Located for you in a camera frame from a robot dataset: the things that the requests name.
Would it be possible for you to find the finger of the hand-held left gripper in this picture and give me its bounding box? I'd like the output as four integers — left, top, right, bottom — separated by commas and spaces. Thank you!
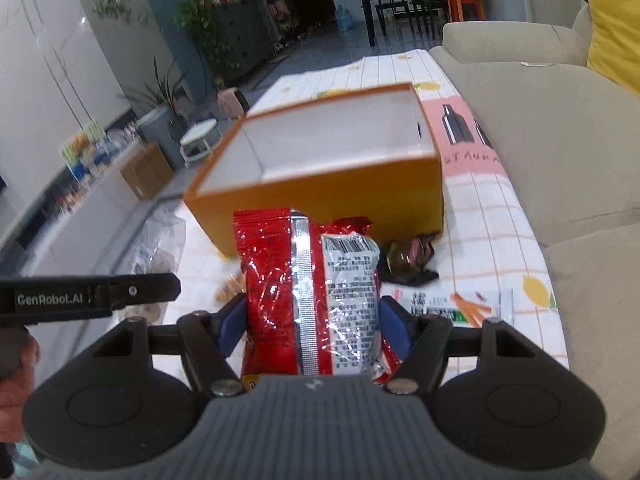
0, 273, 182, 329

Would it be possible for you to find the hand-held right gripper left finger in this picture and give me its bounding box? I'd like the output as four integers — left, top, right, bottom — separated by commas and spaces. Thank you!
92, 293, 249, 397

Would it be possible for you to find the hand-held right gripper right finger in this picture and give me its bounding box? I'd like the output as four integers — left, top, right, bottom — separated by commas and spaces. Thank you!
378, 296, 534, 395

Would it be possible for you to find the clear packet of brown snacks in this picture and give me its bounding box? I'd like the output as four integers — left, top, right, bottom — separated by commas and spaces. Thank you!
216, 270, 247, 305

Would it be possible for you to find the green and white snack packet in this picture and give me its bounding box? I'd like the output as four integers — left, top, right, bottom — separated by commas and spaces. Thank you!
387, 287, 516, 329

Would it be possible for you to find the glossy red snack packet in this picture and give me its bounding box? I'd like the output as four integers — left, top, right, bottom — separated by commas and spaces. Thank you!
232, 207, 401, 387

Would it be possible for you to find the orange cardboard box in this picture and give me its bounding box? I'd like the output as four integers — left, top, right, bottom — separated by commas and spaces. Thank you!
182, 82, 445, 261

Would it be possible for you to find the person's left hand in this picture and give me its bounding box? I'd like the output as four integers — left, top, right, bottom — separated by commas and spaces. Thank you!
0, 336, 42, 444

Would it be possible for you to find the dark brown snack packet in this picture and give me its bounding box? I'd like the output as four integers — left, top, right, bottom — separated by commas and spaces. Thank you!
377, 232, 441, 284

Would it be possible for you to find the clear plastic cookie bag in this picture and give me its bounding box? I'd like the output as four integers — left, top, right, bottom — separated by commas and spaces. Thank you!
131, 205, 188, 326

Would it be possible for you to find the white low cabinet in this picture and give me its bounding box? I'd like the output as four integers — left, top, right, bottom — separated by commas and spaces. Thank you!
0, 135, 151, 281

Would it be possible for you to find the brown cardboard carton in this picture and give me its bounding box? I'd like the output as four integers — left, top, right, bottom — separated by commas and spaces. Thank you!
120, 142, 174, 201

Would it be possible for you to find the lemon print checked tablecloth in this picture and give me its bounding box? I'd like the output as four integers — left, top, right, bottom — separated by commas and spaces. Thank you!
145, 49, 571, 396

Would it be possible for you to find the row of colourful boxes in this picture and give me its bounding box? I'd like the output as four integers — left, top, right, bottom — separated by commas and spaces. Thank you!
57, 117, 109, 184

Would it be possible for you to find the potted plant with grey pot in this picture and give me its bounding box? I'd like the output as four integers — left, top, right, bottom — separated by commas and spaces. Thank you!
117, 57, 190, 159

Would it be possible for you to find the white round rolling stool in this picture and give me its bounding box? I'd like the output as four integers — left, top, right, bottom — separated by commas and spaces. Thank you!
179, 121, 224, 167

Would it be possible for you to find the beige sofa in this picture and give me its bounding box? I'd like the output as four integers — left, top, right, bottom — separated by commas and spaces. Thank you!
429, 2, 640, 466

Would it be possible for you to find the dark grey dresser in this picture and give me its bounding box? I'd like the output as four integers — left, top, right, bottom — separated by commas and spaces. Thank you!
212, 0, 277, 81

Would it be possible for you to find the trailing green plant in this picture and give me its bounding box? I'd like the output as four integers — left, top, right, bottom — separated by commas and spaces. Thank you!
175, 0, 253, 72

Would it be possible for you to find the shoe rack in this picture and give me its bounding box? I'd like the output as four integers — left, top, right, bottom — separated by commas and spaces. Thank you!
267, 0, 307, 49

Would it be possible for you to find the black dining chair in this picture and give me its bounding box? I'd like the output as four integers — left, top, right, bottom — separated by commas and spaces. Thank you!
412, 0, 448, 33
375, 0, 416, 36

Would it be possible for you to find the orange stool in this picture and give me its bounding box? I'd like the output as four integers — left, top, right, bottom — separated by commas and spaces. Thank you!
446, 0, 487, 24

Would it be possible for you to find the yellow cushion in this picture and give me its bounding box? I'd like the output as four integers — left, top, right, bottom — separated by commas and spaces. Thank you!
585, 0, 640, 94

